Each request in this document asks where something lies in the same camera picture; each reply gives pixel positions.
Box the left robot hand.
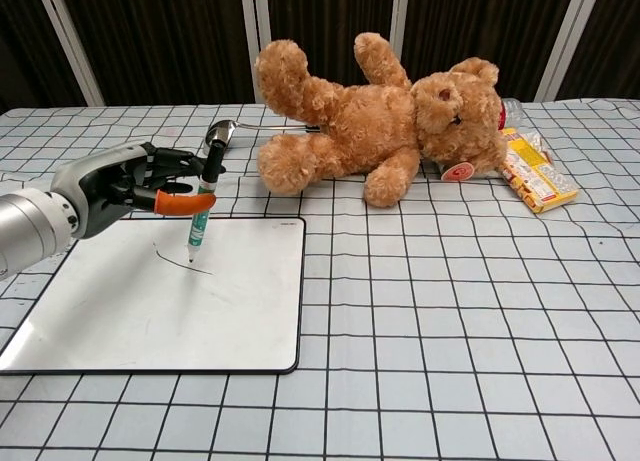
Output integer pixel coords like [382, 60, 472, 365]
[50, 139, 227, 240]

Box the green whiteboard marker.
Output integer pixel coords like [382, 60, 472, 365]
[185, 139, 226, 267]

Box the stainless steel ladle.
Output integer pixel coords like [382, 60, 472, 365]
[203, 119, 321, 157]

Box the white dry-erase board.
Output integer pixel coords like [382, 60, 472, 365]
[0, 217, 307, 376]

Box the brown plush teddy bear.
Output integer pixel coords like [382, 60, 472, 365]
[254, 31, 509, 209]

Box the white black-grid tablecloth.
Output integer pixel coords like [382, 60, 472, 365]
[0, 98, 640, 461]

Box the clear bottle red label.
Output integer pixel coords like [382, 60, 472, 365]
[499, 98, 531, 130]

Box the yellow snack package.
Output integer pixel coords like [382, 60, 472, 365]
[492, 127, 580, 215]

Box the white partition post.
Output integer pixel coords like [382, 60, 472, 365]
[32, 0, 105, 107]
[537, 0, 604, 102]
[389, 0, 427, 90]
[238, 0, 272, 105]

